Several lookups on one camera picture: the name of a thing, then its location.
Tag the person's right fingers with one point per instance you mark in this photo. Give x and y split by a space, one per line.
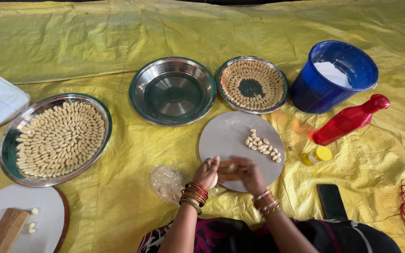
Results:
239 165

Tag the red plastic bottle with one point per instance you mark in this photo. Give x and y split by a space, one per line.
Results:
346 121

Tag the yellow tarp sheet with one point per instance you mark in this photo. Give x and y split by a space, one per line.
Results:
125 42

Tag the person's patterned dark garment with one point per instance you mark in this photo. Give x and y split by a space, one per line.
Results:
339 237

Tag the long wooden ridged board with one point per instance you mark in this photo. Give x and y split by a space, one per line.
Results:
7 230

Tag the clear plastic bag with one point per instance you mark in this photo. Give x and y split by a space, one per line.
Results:
165 182

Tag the large steel plate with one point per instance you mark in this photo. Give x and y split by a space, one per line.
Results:
11 140

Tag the blue plastic bucket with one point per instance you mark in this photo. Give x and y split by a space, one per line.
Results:
309 91

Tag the cluster of ridged dough shells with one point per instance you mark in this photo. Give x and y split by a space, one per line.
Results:
263 144

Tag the stray dough shell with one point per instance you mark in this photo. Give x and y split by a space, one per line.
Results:
291 148

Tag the small steel plate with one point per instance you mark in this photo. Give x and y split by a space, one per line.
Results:
223 96

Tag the round grey rolling board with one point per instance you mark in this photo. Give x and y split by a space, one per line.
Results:
223 137

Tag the person's right hand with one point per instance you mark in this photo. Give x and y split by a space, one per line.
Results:
250 175

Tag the empty steel plate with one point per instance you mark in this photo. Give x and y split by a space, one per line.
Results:
172 91

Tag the black phone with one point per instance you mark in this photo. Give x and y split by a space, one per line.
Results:
331 202

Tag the person's left fingers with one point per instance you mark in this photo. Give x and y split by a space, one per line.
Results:
213 164

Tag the white dough lump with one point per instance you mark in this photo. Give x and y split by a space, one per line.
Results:
214 181

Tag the small wooden ridged board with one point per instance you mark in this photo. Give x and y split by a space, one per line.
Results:
226 170

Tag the white flour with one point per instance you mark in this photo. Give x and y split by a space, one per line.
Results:
332 73

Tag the red and green wrist bangles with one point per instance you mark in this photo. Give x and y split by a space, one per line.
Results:
193 195

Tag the gold and white wrist bangles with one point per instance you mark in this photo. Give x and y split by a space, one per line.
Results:
265 203

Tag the spread of ridged dough shells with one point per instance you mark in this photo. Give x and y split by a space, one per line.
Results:
60 138

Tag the small yellow-capped jar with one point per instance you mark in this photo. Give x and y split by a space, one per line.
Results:
316 155

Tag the person's left hand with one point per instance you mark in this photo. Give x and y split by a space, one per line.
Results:
205 174

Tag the round white rolling board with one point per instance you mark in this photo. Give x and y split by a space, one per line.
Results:
44 210

